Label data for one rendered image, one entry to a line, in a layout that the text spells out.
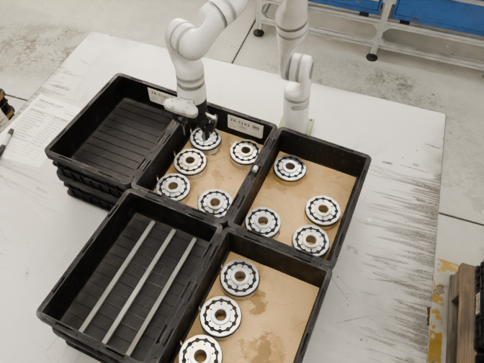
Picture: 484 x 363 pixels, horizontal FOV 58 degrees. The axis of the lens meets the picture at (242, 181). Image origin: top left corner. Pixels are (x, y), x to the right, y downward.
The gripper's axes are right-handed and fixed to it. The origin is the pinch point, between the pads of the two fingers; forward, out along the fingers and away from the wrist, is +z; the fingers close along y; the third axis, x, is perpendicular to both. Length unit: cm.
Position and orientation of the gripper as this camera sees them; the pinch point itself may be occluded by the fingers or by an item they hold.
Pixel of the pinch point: (195, 132)
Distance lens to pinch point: 125.3
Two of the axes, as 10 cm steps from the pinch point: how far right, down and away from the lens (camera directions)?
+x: -3.9, 7.4, -5.5
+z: -0.2, 5.9, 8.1
